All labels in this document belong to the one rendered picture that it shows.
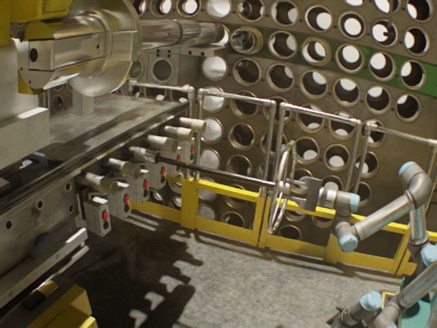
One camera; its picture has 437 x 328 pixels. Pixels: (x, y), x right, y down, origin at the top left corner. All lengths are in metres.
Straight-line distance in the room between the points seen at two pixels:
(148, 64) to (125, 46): 1.91
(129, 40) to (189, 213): 1.79
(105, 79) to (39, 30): 0.34
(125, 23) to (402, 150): 2.48
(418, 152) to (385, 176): 0.39
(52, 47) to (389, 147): 2.66
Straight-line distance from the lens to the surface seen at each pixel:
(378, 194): 3.21
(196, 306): 2.11
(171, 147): 1.82
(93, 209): 1.53
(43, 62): 1.02
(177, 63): 2.89
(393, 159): 3.10
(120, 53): 1.13
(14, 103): 1.25
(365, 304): 1.20
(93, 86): 1.27
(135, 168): 1.60
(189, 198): 2.62
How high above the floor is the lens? 1.54
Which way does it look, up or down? 23 degrees down
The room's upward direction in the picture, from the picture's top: 4 degrees clockwise
